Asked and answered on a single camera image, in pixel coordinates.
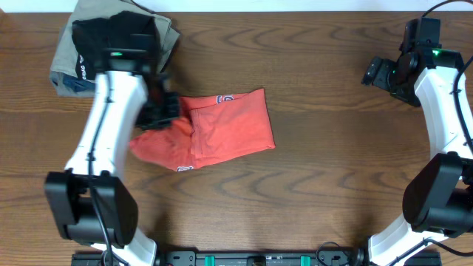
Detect red printed t-shirt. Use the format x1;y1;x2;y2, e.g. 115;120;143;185
129;88;276;171

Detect black folded garment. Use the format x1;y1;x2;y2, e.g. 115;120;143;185
72;11;161;80

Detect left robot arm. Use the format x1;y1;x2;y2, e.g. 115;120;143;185
44;34;180;265

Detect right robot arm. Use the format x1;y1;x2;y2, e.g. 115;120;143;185
351;16;472;265

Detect grey blue folded garment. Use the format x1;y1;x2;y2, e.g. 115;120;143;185
49;71;95;98

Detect khaki folded garment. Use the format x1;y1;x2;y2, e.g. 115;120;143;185
50;0;180;82

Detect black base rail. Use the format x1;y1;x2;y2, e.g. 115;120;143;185
71;248;442;266

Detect right black camera cable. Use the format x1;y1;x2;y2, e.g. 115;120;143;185
387;0;473;266

